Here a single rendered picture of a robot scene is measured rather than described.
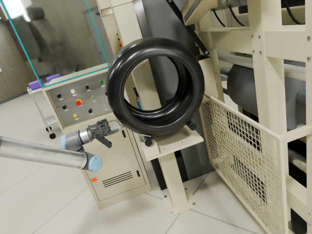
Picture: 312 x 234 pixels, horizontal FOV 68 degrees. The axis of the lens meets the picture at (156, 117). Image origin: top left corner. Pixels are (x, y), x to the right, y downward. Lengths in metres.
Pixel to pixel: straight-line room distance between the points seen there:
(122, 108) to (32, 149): 0.46
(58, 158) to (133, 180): 1.21
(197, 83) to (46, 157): 0.85
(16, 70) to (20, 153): 10.55
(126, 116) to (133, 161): 1.01
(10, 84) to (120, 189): 9.64
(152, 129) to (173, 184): 0.82
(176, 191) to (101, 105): 0.98
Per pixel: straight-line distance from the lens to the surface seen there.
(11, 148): 1.14
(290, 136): 1.06
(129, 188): 2.37
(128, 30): 1.56
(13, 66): 11.62
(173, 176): 1.97
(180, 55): 1.24
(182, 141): 1.46
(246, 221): 2.02
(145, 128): 1.29
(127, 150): 2.14
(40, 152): 1.18
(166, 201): 2.26
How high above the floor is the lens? 1.54
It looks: 23 degrees down
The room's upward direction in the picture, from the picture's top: 16 degrees counter-clockwise
